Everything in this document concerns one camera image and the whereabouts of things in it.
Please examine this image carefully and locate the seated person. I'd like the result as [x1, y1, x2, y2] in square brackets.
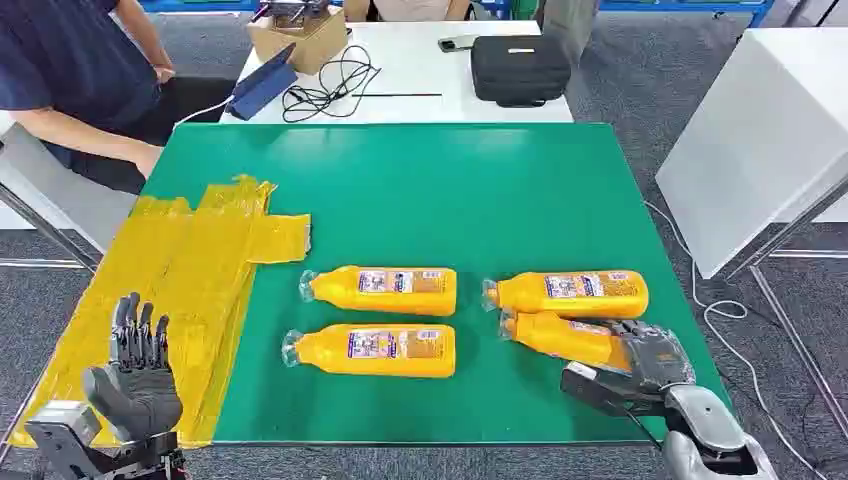
[0, 0, 236, 197]

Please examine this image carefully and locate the white side table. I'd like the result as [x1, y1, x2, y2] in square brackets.
[654, 26, 848, 281]

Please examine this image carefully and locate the person's right hand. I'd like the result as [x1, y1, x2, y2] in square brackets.
[132, 144, 165, 181]

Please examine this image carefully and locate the white charging cable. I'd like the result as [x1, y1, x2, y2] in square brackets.
[173, 94, 236, 128]

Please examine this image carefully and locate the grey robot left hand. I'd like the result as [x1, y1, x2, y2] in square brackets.
[83, 292, 184, 444]

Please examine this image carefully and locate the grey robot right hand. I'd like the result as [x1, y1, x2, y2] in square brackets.
[591, 319, 697, 397]

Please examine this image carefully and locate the orange drink bottle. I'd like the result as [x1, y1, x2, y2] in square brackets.
[281, 323, 458, 380]
[298, 265, 458, 318]
[481, 269, 650, 321]
[498, 309, 634, 374]

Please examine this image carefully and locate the yellow plastic sheet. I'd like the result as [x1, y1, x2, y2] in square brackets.
[7, 174, 313, 450]

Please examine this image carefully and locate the white floor cable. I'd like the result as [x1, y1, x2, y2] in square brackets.
[643, 199, 829, 480]

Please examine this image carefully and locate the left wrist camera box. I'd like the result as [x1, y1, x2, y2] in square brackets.
[25, 400, 107, 480]

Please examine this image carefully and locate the black coiled cable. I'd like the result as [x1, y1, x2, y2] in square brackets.
[281, 44, 382, 125]

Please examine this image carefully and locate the pale side table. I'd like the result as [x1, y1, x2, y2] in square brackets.
[0, 111, 140, 274]

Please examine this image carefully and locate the black carry case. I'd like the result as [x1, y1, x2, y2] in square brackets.
[470, 34, 572, 109]

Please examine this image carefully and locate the black device in box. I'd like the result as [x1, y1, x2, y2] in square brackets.
[251, 0, 333, 28]

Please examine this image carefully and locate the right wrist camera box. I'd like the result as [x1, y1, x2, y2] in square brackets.
[561, 360, 667, 420]

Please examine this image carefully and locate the steel table frame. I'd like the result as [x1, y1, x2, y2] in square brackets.
[722, 173, 848, 435]

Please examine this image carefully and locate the green table mat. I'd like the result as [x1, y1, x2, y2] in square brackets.
[142, 122, 735, 446]

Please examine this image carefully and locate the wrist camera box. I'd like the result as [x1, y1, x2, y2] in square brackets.
[561, 360, 667, 420]
[25, 400, 107, 480]

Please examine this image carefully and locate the person across the desk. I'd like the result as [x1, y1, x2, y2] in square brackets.
[343, 0, 473, 22]

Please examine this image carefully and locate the white desk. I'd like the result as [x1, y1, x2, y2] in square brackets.
[218, 19, 575, 125]

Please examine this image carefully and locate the standing person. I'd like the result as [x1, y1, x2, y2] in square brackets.
[535, 0, 601, 64]

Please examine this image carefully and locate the cardboard box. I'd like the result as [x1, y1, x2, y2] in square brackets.
[246, 5, 350, 76]

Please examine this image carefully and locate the blue metal rack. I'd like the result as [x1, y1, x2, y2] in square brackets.
[598, 0, 776, 29]

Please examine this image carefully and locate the dark smartphone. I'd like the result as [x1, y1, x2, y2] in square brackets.
[437, 34, 478, 54]

